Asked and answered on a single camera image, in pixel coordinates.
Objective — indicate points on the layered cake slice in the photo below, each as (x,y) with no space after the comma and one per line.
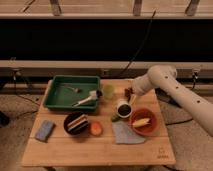
(79,122)

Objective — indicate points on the green plastic tray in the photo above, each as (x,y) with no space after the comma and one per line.
(59,97)

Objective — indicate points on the white cup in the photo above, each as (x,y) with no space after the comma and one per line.
(123,109)

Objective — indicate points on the metal fork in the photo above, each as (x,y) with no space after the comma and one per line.
(73,89)

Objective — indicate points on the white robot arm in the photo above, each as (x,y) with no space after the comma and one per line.
(164,77)

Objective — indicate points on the white dish brush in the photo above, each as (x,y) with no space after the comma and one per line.
(93,95)

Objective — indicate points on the orange round fruit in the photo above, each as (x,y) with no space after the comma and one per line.
(96,128)

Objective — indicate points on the dark plate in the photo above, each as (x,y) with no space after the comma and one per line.
(71,117)

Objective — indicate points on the green cucumber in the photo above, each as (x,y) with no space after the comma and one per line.
(115,118)

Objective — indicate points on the blue sponge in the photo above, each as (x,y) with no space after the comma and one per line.
(44,131)

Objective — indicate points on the orange bowl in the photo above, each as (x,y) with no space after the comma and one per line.
(148,129)

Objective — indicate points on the grey blue cloth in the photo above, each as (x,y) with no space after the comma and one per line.
(125,135)

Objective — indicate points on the light green cup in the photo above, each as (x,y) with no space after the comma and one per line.
(108,92)

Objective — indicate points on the yellow corn cob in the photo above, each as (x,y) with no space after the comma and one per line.
(140,122)

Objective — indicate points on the wooden table board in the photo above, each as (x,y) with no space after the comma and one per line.
(62,150)

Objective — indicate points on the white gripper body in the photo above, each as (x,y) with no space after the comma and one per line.
(130,96)

